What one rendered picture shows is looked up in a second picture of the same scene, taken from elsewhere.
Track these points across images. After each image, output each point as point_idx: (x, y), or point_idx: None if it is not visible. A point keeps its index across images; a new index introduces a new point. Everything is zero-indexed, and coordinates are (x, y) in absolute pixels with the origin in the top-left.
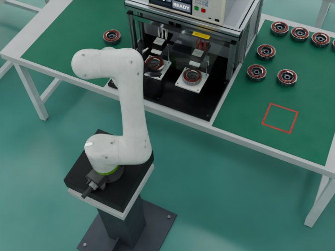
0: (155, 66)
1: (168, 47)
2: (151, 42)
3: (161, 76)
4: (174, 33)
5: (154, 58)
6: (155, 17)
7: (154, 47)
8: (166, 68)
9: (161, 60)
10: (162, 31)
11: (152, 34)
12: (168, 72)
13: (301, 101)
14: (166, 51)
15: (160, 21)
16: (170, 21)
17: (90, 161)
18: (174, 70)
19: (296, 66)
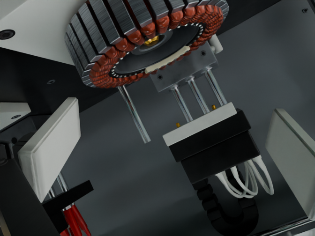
0: (116, 63)
1: (173, 91)
2: (260, 0)
3: (4, 43)
4: (195, 101)
5: (183, 52)
6: (298, 113)
7: (228, 138)
8: (67, 62)
9: (137, 78)
10: (241, 186)
11: (272, 9)
12: (36, 58)
13: None
14: (164, 78)
15: (269, 108)
16: (233, 184)
17: None
18: (32, 77)
19: None
